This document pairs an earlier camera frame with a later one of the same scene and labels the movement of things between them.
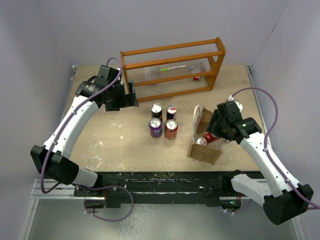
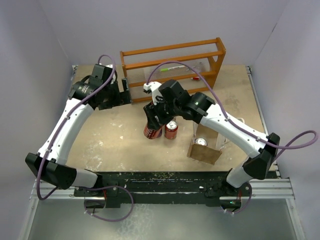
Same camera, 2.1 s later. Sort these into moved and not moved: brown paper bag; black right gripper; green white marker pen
Moved: black right gripper
Not moved: brown paper bag; green white marker pen
